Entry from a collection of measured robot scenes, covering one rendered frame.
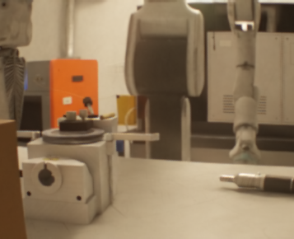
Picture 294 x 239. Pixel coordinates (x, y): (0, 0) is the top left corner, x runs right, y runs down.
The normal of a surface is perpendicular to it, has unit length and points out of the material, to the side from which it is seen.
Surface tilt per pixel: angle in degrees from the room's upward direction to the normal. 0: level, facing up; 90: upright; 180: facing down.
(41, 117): 90
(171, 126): 96
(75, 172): 90
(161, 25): 101
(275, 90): 90
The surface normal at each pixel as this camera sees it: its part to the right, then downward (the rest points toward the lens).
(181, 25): -0.21, 0.29
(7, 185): 0.92, 0.04
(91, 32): -0.36, 0.11
